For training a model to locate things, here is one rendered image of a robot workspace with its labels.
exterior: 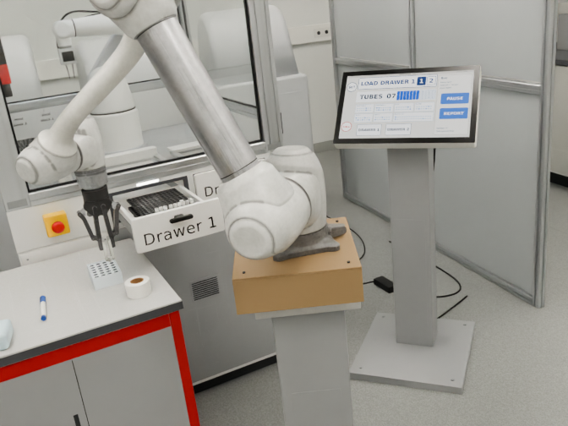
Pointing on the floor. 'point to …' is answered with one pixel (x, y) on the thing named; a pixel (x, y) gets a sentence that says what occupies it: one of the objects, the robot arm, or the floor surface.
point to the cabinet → (198, 305)
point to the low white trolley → (93, 346)
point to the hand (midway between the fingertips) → (107, 248)
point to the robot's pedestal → (314, 364)
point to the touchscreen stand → (414, 292)
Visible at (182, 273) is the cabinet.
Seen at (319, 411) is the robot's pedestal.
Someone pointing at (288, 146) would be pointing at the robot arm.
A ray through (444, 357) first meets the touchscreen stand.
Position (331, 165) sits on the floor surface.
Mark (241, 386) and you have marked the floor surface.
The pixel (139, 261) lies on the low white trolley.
